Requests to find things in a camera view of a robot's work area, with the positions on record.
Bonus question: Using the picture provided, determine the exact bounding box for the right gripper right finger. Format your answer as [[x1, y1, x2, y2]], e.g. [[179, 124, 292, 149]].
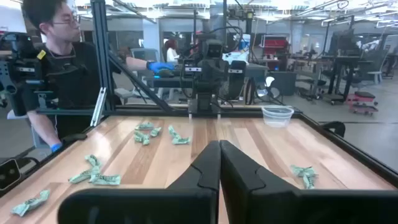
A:
[[220, 140, 398, 224]]

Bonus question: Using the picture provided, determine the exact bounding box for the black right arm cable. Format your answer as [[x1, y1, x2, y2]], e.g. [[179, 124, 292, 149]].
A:
[[320, 120, 346, 138]]

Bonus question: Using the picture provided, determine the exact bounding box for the small black camera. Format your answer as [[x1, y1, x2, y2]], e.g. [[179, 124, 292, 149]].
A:
[[0, 158, 22, 191]]

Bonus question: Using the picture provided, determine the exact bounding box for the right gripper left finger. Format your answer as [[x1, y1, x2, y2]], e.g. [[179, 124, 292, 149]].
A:
[[57, 140, 221, 224]]

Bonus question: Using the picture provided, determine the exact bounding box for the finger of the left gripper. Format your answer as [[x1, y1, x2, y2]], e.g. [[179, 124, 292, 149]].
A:
[[182, 58, 201, 94], [228, 60, 248, 101]]

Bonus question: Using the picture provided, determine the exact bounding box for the black desk stand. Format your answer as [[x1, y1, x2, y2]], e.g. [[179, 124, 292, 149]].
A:
[[322, 15, 374, 103]]

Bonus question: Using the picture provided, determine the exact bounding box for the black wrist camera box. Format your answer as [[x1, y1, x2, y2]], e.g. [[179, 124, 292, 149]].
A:
[[201, 39, 225, 60]]

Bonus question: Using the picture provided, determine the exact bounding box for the clear plastic bowl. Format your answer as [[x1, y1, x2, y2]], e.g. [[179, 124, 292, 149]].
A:
[[261, 105, 295, 128]]

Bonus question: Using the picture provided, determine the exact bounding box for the red tool cabinet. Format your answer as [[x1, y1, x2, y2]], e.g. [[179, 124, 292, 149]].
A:
[[261, 34, 290, 63]]

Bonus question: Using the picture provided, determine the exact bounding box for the red rolling stool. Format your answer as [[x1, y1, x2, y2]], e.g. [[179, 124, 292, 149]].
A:
[[345, 90, 379, 116]]

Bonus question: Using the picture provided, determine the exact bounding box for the dark grey bin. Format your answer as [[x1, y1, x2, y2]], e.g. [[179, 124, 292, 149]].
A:
[[269, 71, 298, 96]]

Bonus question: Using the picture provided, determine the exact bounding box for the black aluminium table frame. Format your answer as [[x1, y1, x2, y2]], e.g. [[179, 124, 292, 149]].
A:
[[0, 0, 398, 200]]

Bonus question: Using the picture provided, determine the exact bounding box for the person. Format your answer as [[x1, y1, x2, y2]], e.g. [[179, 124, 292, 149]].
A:
[[164, 39, 180, 63], [20, 0, 175, 153]]

